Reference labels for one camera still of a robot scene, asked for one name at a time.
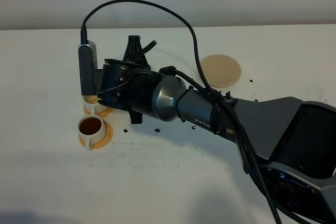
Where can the beige round teapot coaster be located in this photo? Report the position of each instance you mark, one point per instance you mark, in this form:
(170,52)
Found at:
(221,71)

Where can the far white teacup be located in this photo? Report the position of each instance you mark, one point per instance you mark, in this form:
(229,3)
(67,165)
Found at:
(91,105)

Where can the far orange round coaster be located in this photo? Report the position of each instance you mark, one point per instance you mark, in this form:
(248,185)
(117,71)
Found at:
(102,114)

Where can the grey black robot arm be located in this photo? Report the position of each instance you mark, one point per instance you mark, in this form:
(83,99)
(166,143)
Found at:
(287,145)

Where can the near orange round coaster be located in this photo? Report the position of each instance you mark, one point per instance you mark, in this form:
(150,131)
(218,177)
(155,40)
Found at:
(105,136)

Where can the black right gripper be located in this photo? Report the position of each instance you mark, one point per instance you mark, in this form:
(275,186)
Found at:
(128,84)

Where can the near white teacup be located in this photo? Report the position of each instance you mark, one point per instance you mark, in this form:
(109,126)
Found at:
(91,130)

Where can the white teacup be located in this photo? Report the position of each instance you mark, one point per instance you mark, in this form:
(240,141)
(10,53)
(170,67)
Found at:
(91,130)
(91,105)

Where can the silver depth camera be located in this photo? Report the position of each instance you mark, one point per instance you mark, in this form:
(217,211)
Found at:
(88,68)

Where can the orange round coaster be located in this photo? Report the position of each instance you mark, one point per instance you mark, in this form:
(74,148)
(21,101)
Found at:
(102,114)
(105,136)

